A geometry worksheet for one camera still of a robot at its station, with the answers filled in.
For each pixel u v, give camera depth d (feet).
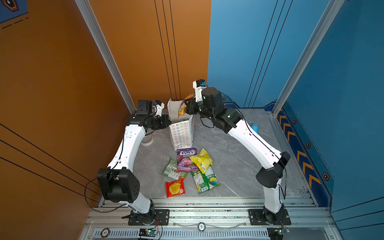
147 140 3.36
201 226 2.33
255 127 3.47
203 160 2.84
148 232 2.32
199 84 1.93
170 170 2.92
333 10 2.30
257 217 2.38
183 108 2.22
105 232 2.29
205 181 2.72
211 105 1.74
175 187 2.71
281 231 2.29
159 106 2.42
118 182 1.40
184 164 2.92
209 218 2.47
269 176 1.79
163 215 2.43
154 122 2.19
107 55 2.83
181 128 2.72
